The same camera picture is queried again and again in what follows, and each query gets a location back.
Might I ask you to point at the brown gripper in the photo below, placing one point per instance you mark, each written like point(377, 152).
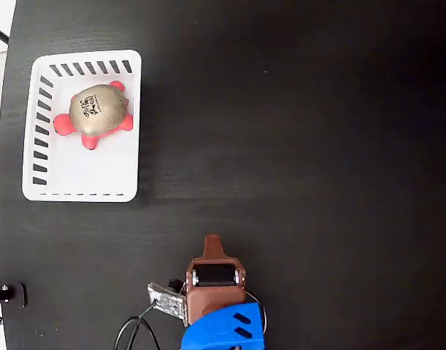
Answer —
point(214, 296)

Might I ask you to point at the red turtle toy silver shell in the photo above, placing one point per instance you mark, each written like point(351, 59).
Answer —
point(96, 109)

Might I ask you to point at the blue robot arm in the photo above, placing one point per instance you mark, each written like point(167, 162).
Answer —
point(222, 330)

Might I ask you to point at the white plastic basket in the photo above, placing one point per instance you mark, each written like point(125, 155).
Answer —
point(109, 171)

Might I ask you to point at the black table clamp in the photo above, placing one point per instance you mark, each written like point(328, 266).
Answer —
point(14, 294)

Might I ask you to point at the bare camera circuit board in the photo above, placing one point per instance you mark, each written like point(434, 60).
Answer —
point(168, 303)

